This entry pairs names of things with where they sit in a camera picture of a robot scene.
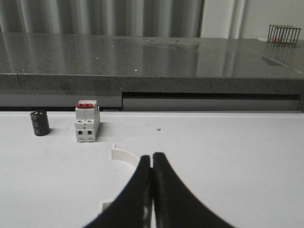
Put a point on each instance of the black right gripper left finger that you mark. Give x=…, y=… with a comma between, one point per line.
x=133, y=206

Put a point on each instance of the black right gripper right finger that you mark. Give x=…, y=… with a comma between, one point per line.
x=174, y=204

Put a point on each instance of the white half pipe clamp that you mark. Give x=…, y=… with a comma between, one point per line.
x=123, y=156

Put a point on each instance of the black cylindrical capacitor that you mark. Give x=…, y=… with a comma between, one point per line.
x=39, y=119

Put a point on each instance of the grey stone countertop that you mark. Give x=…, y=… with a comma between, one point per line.
x=54, y=62

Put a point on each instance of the white circuit breaker red switch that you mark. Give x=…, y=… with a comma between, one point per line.
x=87, y=121

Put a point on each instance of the metal wire rack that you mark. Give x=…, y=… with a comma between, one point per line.
x=283, y=34

